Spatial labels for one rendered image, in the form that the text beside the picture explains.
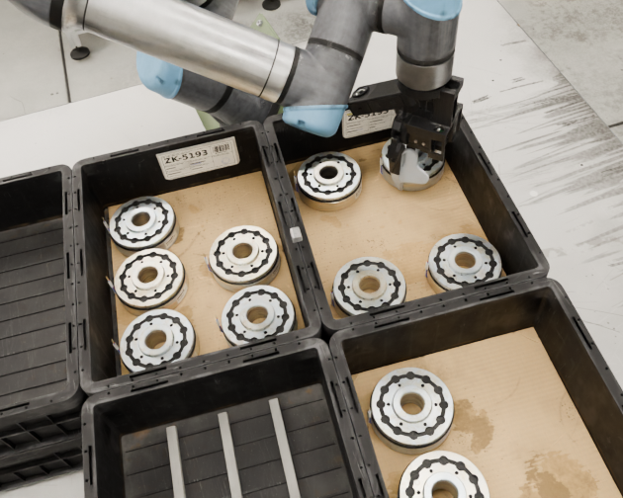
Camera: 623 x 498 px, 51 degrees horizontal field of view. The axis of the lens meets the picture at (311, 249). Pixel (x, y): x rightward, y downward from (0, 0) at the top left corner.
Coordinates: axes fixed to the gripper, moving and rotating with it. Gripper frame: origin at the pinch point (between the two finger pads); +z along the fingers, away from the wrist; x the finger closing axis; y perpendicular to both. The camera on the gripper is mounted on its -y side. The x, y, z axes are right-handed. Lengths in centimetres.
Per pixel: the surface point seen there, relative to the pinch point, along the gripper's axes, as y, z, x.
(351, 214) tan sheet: -4.5, 2.0, -10.0
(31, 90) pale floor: -178, 85, 54
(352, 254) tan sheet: -1.0, 2.0, -16.9
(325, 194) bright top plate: -8.9, -0.8, -9.9
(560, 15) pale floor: -3, 85, 175
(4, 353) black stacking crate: -39, 2, -53
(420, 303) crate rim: 13.1, -8.0, -26.4
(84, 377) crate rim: -19, -8, -53
